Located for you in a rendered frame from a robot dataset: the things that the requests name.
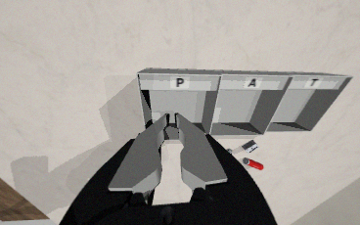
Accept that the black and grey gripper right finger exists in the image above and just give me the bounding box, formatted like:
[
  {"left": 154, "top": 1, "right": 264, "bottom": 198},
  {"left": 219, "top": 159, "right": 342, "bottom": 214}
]
[{"left": 175, "top": 112, "right": 278, "bottom": 225}]

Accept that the red battery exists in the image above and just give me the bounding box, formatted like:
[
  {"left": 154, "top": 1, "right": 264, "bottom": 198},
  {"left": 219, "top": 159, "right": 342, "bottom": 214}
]
[{"left": 243, "top": 157, "right": 263, "bottom": 170}]

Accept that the grey three-compartment bin rack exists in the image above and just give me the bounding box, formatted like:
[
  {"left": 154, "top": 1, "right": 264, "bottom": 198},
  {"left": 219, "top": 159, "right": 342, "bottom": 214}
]
[{"left": 136, "top": 67, "right": 354, "bottom": 141}]

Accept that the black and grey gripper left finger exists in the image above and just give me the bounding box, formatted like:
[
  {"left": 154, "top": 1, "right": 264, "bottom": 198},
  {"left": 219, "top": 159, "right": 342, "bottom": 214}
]
[{"left": 59, "top": 113, "right": 169, "bottom": 225}]

